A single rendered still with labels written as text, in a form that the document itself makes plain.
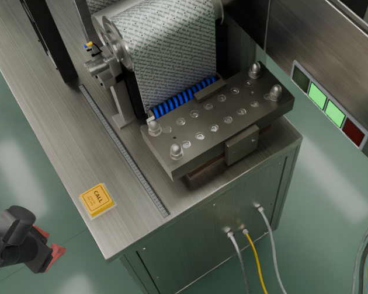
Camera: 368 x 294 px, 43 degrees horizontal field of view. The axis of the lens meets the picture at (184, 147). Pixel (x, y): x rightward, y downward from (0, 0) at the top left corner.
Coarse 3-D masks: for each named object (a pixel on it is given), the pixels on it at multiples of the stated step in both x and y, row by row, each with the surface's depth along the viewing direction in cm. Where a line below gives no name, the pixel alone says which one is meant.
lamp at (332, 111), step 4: (328, 104) 108; (332, 104) 106; (328, 108) 108; (332, 108) 107; (336, 108) 105; (328, 112) 109; (332, 112) 108; (336, 112) 106; (340, 112) 105; (332, 116) 109; (336, 116) 107; (340, 116) 106; (336, 120) 108; (340, 120) 107; (340, 124) 108
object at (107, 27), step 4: (212, 0) 114; (216, 4) 115; (216, 8) 115; (216, 12) 116; (216, 16) 118; (104, 24) 113; (108, 24) 110; (108, 28) 111; (112, 28) 109; (112, 32) 110; (116, 36) 108; (120, 44) 109; (124, 52) 110; (124, 56) 111; (124, 60) 114; (128, 60) 111; (124, 64) 116; (128, 64) 113
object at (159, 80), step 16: (192, 48) 121; (208, 48) 125; (160, 64) 118; (176, 64) 122; (192, 64) 126; (208, 64) 130; (144, 80) 120; (160, 80) 123; (176, 80) 127; (192, 80) 132; (144, 96) 125; (160, 96) 129; (176, 96) 133
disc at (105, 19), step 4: (104, 16) 110; (104, 20) 113; (108, 20) 109; (112, 24) 107; (104, 28) 118; (116, 28) 107; (116, 32) 108; (120, 36) 107; (120, 40) 108; (124, 44) 107; (124, 48) 109; (128, 48) 108; (128, 52) 108; (128, 56) 110; (132, 60) 110; (132, 64) 111; (128, 68) 117; (132, 68) 113
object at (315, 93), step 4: (312, 84) 109; (312, 88) 110; (316, 88) 109; (312, 92) 111; (316, 92) 109; (320, 92) 108; (312, 96) 112; (316, 96) 110; (320, 96) 109; (324, 96) 107; (316, 100) 111; (320, 100) 110; (324, 100) 108; (320, 104) 111
